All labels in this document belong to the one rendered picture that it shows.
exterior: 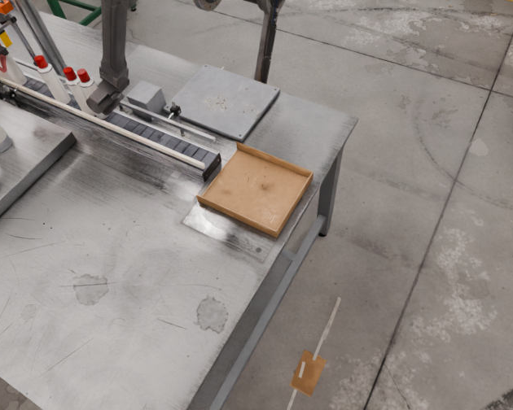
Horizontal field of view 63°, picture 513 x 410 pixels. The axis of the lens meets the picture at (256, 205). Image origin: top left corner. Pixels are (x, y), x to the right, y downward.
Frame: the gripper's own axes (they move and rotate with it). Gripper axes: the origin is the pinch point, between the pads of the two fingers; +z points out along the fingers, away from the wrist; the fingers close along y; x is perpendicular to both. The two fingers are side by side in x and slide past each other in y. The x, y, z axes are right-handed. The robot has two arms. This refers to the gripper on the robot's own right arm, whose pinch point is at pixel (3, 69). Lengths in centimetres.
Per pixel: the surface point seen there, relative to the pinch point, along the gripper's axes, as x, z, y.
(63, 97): 5.1, 9.5, 19.8
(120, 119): 8.7, 13.4, 44.1
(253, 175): 12, 18, 100
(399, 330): 17, 101, 169
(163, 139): 8, 13, 65
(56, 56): 21.3, 8.4, 0.6
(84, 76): 6.4, -5.9, 38.1
